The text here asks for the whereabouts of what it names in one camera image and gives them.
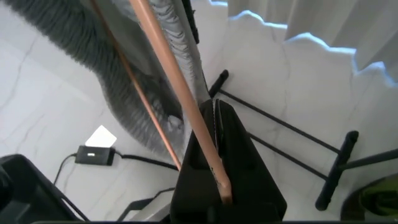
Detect pink clothes hanger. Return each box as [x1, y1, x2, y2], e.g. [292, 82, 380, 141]
[89, 0, 233, 205]

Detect black cable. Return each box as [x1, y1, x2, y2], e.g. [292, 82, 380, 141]
[113, 151, 180, 172]

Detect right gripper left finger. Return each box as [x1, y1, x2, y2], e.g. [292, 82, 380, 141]
[169, 99, 225, 223]

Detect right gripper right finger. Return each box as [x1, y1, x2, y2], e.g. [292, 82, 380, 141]
[215, 99, 287, 223]

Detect white curtain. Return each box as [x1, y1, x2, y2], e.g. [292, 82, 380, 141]
[226, 0, 398, 85]

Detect black clothes rack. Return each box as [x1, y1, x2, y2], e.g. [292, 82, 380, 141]
[208, 69, 398, 212]

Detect black power adapter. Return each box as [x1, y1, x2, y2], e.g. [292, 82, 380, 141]
[74, 145, 116, 167]

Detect pale grey shorts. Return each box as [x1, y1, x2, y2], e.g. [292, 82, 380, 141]
[2, 0, 213, 156]

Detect white laundry basket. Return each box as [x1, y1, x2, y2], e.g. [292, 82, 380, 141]
[340, 173, 398, 222]

